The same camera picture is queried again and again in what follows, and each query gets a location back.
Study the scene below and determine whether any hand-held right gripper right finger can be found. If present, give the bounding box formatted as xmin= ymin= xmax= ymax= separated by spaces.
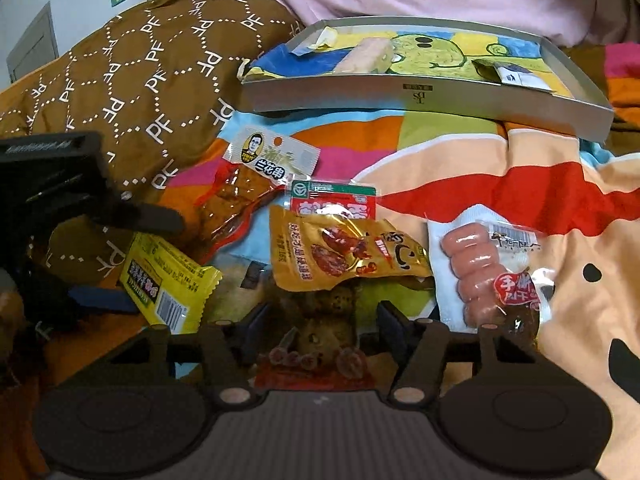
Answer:
xmin=376 ymin=302 xmax=543 ymax=407

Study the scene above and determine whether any brown patterned pillow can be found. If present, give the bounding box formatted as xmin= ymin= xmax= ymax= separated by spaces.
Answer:
xmin=0 ymin=0 xmax=306 ymax=291

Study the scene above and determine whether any orange-yellow meat snack packet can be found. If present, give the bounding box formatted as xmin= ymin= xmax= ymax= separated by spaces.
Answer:
xmin=269 ymin=205 xmax=435 ymax=292

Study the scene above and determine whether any clear dried tofu packet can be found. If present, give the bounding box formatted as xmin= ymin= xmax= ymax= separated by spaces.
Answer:
xmin=192 ymin=125 xmax=321 ymax=256

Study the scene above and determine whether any clear brown nugget snack packet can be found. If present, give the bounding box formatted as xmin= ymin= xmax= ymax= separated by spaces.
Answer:
xmin=252 ymin=282 xmax=378 ymax=391

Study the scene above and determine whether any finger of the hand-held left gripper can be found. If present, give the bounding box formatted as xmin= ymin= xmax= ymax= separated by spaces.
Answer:
xmin=97 ymin=196 xmax=187 ymax=234
xmin=67 ymin=287 xmax=143 ymax=317

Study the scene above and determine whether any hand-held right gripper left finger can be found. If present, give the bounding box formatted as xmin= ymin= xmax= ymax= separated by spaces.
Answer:
xmin=98 ymin=305 xmax=273 ymax=407

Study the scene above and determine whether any red and green snack packet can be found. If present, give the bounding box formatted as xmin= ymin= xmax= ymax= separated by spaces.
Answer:
xmin=289 ymin=180 xmax=378 ymax=221

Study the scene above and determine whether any grey door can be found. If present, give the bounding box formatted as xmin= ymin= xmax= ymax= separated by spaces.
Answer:
xmin=6 ymin=2 xmax=60 ymax=83

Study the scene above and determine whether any pink sausage packet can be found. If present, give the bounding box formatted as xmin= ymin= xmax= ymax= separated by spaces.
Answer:
xmin=426 ymin=204 xmax=556 ymax=333

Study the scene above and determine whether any colourful cartoon tray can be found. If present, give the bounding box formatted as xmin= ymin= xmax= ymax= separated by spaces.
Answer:
xmin=240 ymin=17 xmax=615 ymax=141

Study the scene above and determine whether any wrapped rice cracker bar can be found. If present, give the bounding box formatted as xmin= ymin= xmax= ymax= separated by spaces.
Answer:
xmin=332 ymin=37 xmax=393 ymax=75

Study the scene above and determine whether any small white and blue packet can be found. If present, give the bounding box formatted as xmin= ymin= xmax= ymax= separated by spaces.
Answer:
xmin=472 ymin=57 xmax=553 ymax=93

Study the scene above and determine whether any green cartoon drawing sheet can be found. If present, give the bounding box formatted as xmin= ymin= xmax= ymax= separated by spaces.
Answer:
xmin=247 ymin=27 xmax=573 ymax=98

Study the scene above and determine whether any yellow snack packet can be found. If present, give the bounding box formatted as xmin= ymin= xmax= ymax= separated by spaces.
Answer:
xmin=120 ymin=232 xmax=223 ymax=336

